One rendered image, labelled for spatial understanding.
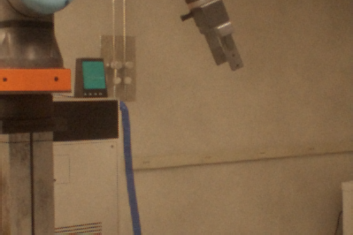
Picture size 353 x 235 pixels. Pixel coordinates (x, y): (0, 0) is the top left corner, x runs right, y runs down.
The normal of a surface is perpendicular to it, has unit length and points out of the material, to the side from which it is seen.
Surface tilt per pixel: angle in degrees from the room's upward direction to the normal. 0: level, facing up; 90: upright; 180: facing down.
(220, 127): 90
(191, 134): 90
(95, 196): 90
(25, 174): 90
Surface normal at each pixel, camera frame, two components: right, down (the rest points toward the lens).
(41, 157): 0.62, 0.00
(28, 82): 0.33, 0.01
